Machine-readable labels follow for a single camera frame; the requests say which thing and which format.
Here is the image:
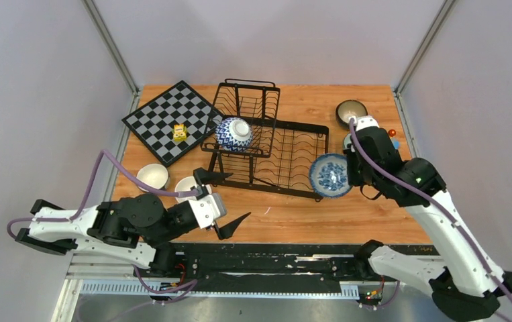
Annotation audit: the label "cream leaf bowl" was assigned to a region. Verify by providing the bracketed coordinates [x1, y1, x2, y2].
[174, 176, 197, 203]

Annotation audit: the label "dark blue glazed bowl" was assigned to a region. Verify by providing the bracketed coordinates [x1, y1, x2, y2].
[336, 99, 368, 129]

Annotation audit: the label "teal white striped bowl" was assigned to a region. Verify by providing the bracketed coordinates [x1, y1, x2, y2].
[136, 163, 170, 190]

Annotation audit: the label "blue diamond pattern bowl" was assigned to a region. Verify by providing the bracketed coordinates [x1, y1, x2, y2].
[215, 117, 253, 152]

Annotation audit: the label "black wire dish rack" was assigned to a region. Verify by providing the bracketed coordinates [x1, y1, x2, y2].
[201, 78, 329, 202]

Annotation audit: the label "blue white porcelain bowl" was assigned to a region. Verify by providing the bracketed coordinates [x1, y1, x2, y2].
[308, 153, 352, 199]

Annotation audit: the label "black white chessboard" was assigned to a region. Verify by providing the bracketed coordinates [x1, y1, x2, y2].
[122, 80, 223, 168]

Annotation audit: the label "green floral bowl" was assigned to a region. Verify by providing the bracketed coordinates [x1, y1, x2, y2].
[342, 133, 352, 150]

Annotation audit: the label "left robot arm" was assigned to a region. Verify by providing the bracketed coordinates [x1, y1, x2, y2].
[12, 168, 248, 277]

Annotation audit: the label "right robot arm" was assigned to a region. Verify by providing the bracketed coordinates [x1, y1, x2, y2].
[345, 118, 512, 321]

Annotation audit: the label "orange blue toy blocks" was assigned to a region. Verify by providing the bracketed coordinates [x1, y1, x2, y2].
[387, 129, 401, 150]

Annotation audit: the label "yellow toy block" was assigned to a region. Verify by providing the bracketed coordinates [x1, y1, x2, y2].
[172, 123, 188, 142]

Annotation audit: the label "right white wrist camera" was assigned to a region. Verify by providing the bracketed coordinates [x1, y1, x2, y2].
[349, 115, 380, 132]

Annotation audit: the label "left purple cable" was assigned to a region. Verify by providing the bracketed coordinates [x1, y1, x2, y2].
[6, 149, 203, 305]

